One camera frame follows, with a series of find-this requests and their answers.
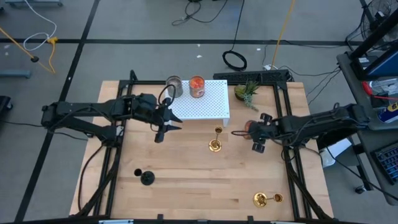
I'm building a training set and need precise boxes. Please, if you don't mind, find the grey equipment cart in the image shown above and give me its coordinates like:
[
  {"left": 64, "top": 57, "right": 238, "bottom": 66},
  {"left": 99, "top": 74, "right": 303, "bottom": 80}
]
[{"left": 337, "top": 40, "right": 398, "bottom": 206}]

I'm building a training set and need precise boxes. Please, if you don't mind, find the black aluminium table frame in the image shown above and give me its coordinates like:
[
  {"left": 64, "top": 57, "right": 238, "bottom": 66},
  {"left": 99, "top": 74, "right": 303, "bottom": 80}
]
[{"left": 74, "top": 70, "right": 335, "bottom": 222}]

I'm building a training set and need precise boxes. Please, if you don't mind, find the gold candlestick holder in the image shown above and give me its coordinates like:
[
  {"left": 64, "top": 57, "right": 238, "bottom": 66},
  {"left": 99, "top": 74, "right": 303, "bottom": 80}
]
[
  {"left": 208, "top": 126, "right": 223, "bottom": 153},
  {"left": 252, "top": 192, "right": 284, "bottom": 208}
]

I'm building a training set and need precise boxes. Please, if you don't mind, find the black cable tangle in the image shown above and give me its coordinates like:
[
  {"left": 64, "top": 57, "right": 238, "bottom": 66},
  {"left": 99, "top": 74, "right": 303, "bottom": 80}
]
[{"left": 172, "top": 0, "right": 229, "bottom": 26}]

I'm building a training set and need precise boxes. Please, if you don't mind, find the black keyboard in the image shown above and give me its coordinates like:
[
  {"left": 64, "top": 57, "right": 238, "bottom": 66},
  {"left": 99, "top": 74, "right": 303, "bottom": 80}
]
[{"left": 373, "top": 141, "right": 398, "bottom": 184}]

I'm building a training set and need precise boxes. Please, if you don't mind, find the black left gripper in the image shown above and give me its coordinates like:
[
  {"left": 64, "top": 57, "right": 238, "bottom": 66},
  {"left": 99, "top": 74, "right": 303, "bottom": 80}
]
[{"left": 135, "top": 92, "right": 183, "bottom": 144}]

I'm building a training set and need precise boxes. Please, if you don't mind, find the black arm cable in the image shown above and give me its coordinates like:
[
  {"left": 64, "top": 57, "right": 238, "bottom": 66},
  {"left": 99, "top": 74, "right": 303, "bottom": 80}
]
[{"left": 77, "top": 143, "right": 105, "bottom": 215}]

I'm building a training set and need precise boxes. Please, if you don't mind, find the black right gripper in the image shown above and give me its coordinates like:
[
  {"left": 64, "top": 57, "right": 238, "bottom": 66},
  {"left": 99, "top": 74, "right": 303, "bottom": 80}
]
[{"left": 231, "top": 113, "right": 276, "bottom": 154}]

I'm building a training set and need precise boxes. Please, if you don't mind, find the small potted succulent plant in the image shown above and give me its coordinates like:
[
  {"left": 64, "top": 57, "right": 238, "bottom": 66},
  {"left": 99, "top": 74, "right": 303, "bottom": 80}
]
[{"left": 233, "top": 80, "right": 261, "bottom": 112}]

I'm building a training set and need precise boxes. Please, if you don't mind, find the yellow extension cord plug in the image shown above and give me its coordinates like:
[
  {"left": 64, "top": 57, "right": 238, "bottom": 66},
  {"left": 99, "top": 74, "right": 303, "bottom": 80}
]
[{"left": 46, "top": 36, "right": 59, "bottom": 74}]

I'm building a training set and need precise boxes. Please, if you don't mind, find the blue and yellow spray can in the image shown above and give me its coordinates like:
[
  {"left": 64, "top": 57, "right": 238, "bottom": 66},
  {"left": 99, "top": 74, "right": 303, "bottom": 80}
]
[{"left": 377, "top": 101, "right": 398, "bottom": 124}]

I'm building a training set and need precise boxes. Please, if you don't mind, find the red handled tool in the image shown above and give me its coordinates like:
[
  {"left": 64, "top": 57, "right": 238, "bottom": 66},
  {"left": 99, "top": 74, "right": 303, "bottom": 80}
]
[{"left": 362, "top": 81, "right": 398, "bottom": 102}]

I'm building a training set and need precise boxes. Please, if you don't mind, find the grey metal furniture base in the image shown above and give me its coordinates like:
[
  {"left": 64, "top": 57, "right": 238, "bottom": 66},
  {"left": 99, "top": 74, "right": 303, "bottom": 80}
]
[
  {"left": 4, "top": 0, "right": 63, "bottom": 7},
  {"left": 0, "top": 70, "right": 32, "bottom": 78}
]

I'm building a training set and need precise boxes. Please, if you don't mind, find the grey glass candle jar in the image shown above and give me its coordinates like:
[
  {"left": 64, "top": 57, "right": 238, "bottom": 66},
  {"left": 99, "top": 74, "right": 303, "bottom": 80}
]
[{"left": 165, "top": 75, "right": 184, "bottom": 99}]

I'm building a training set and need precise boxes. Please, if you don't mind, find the black candlestick holder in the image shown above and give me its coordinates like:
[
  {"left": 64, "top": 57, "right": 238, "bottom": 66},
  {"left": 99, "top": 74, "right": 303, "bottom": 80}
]
[{"left": 134, "top": 168, "right": 155, "bottom": 187}]

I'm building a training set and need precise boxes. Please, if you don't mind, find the yellow cable with black plug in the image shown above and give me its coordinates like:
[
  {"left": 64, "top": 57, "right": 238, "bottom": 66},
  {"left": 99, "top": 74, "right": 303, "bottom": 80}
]
[{"left": 0, "top": 27, "right": 56, "bottom": 74}]

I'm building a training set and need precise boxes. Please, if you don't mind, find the orange-yellow floor cable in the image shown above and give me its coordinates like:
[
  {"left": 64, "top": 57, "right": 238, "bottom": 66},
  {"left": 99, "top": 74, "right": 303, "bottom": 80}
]
[{"left": 271, "top": 0, "right": 296, "bottom": 70}]

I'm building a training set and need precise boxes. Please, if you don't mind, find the black metal beam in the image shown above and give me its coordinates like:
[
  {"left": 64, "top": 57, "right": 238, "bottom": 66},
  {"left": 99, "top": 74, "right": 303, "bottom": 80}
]
[{"left": 348, "top": 9, "right": 398, "bottom": 60}]

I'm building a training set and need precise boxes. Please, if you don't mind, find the orange glass candle jar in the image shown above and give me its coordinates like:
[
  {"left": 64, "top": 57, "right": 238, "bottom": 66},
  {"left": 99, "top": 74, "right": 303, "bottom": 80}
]
[
  {"left": 243, "top": 120, "right": 254, "bottom": 140},
  {"left": 188, "top": 75, "right": 206, "bottom": 99}
]

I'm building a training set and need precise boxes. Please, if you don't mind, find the blue screen monitor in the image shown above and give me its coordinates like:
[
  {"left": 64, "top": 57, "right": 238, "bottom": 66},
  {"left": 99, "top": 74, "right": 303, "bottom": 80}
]
[{"left": 366, "top": 49, "right": 398, "bottom": 78}]

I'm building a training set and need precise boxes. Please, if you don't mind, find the black wire fan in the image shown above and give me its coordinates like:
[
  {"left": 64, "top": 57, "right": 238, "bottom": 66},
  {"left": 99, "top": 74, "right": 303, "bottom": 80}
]
[{"left": 360, "top": 0, "right": 398, "bottom": 47}]

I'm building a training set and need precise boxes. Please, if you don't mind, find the white floor cable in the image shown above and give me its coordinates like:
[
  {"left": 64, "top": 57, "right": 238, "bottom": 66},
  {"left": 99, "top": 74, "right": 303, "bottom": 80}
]
[{"left": 23, "top": 0, "right": 58, "bottom": 52}]

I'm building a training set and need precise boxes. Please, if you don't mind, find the coiled black cable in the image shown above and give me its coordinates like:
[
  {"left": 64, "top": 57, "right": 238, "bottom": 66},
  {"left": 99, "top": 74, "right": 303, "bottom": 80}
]
[{"left": 221, "top": 0, "right": 248, "bottom": 72}]

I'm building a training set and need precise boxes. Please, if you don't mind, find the white perforated shelf riser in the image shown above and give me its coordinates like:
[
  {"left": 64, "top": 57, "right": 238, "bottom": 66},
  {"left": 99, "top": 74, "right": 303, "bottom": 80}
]
[{"left": 164, "top": 80, "right": 231, "bottom": 128}]

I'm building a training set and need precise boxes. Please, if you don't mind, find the black equipment base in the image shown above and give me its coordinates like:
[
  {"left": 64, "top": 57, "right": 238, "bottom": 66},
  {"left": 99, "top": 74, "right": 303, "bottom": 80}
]
[{"left": 0, "top": 95, "right": 14, "bottom": 125}]

